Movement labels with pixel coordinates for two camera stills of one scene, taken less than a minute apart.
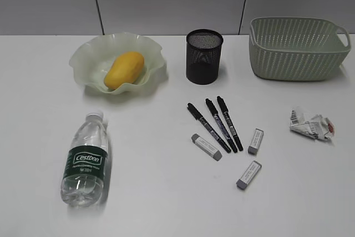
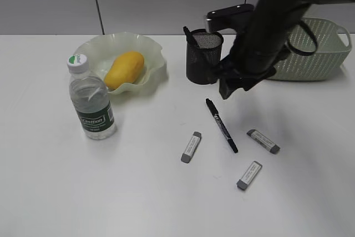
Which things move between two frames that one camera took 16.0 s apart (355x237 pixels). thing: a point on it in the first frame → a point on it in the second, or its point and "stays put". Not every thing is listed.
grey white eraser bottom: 249,175 stays put
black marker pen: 221,125 stays put
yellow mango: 126,68 stays put
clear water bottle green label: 82,181 → 89,96
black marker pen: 207,127 → 191,35
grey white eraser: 255,141 → 263,141
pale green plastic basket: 296,48 stays put
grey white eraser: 206,147 → 191,146
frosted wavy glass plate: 92,59 stays put
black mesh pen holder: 203,56 stays put
